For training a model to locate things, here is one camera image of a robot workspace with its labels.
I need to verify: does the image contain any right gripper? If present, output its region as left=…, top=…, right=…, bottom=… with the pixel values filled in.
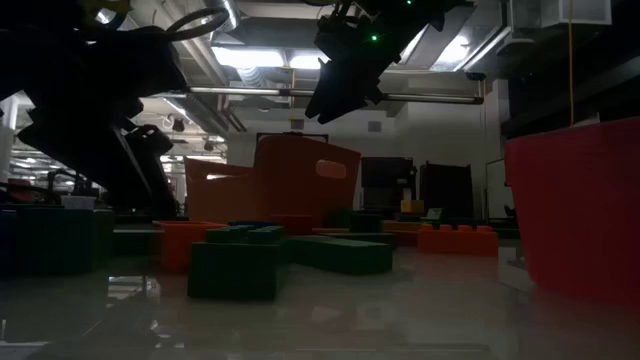
left=304, top=0, right=441, bottom=125

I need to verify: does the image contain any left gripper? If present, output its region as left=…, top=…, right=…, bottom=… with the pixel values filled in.
left=0, top=27, right=189, bottom=219

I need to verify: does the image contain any orange plastic bin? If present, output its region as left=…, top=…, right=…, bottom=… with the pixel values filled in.
left=183, top=134, right=362, bottom=236

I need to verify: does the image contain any long coral block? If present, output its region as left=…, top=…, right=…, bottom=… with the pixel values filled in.
left=152, top=220, right=227, bottom=274

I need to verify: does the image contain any small red block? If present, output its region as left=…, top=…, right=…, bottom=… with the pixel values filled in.
left=272, top=214, right=314, bottom=236

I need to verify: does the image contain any long green block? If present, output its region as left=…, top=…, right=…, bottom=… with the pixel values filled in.
left=288, top=235, right=394, bottom=275

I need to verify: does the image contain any coral studded block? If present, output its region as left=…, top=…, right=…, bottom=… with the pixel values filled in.
left=418, top=224, right=499, bottom=257

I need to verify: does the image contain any red plastic tray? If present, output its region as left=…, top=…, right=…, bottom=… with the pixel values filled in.
left=503, top=117, right=640, bottom=309

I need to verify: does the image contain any ceiling light panel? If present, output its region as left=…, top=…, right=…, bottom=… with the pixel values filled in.
left=212, top=46, right=286, bottom=69
left=432, top=34, right=481, bottom=71
left=288, top=53, right=329, bottom=70

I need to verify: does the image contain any white container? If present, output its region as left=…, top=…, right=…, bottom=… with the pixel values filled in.
left=60, top=195, right=97, bottom=210

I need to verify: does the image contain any grey horizontal pipe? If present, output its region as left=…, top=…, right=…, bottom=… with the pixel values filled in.
left=188, top=85, right=485, bottom=105

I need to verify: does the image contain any black panel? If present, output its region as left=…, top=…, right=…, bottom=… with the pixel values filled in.
left=360, top=156, right=417, bottom=211
left=418, top=162, right=475, bottom=224

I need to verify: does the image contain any small green block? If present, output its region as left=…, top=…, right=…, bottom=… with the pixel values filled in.
left=324, top=208, right=351, bottom=229

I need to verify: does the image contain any dark blue block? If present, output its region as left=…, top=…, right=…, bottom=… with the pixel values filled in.
left=0, top=209, right=17, bottom=276

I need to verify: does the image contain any small blue block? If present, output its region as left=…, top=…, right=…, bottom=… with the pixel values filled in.
left=227, top=220, right=281, bottom=230

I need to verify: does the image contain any whiteboard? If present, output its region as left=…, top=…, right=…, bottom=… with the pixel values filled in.
left=483, top=158, right=507, bottom=221

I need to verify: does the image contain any silver round air duct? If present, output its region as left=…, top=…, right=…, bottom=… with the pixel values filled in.
left=204, top=0, right=241, bottom=31

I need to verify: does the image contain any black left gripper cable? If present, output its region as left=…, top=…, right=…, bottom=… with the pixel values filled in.
left=164, top=7, right=231, bottom=42

